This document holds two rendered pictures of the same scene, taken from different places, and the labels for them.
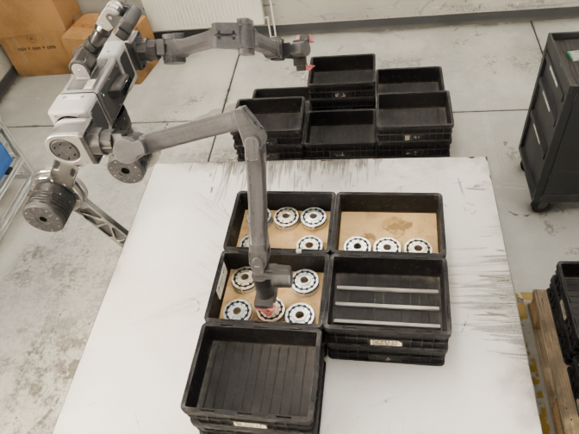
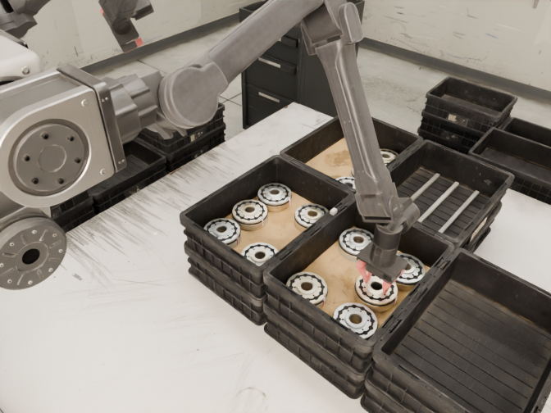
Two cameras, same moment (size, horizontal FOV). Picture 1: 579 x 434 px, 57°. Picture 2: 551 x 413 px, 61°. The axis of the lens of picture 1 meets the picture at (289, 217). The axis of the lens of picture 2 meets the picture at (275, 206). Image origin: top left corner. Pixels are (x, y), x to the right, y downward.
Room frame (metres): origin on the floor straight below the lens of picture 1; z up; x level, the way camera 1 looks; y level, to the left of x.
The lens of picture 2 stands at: (0.91, 0.92, 1.75)
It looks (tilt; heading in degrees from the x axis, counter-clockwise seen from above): 40 degrees down; 295
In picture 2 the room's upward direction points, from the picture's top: 1 degrees clockwise
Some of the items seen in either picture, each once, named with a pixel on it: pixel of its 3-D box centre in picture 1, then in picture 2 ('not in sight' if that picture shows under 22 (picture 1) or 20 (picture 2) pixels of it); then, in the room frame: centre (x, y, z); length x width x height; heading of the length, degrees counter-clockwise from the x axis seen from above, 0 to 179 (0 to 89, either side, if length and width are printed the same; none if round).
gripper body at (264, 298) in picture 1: (264, 289); (383, 252); (1.00, 0.13, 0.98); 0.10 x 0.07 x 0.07; 164
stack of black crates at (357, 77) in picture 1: (343, 99); not in sight; (2.73, -0.48, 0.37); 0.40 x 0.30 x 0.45; 76
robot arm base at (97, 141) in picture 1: (102, 140); (114, 110); (1.32, 0.52, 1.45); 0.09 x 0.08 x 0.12; 166
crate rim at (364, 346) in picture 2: (269, 288); (362, 261); (1.05, 0.12, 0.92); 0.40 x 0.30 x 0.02; 74
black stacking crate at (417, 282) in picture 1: (386, 301); (434, 201); (0.94, -0.27, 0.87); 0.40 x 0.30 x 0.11; 74
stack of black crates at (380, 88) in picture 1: (407, 104); not in sight; (2.63, -0.86, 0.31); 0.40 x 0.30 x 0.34; 76
